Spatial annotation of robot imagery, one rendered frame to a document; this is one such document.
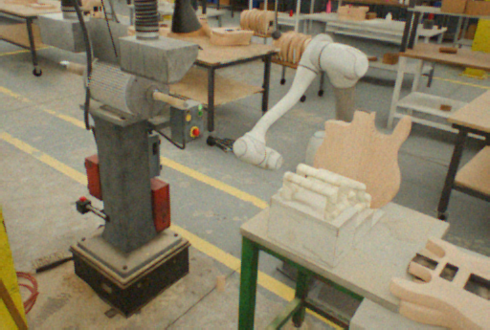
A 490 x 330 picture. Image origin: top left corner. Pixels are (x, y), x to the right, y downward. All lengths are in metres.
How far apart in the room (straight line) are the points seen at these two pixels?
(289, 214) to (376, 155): 0.42
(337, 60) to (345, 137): 0.41
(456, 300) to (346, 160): 0.63
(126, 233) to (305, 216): 1.32
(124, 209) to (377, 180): 1.37
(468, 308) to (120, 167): 1.66
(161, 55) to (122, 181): 0.85
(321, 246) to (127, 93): 1.10
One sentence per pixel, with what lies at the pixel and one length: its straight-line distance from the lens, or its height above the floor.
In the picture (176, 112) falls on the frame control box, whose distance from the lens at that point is 2.32.
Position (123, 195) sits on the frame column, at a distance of 2.43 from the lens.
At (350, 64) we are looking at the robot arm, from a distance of 1.99.
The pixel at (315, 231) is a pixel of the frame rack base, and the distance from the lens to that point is 1.51.
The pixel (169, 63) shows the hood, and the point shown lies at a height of 1.47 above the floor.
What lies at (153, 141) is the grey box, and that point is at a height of 0.89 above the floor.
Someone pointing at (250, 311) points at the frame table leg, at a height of 0.52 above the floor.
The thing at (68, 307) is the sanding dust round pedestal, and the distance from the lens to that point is 2.81.
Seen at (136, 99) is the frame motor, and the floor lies 1.24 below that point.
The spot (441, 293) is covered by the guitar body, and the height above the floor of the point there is 0.99.
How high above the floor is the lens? 1.91
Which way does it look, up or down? 25 degrees down
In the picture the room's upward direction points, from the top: 3 degrees clockwise
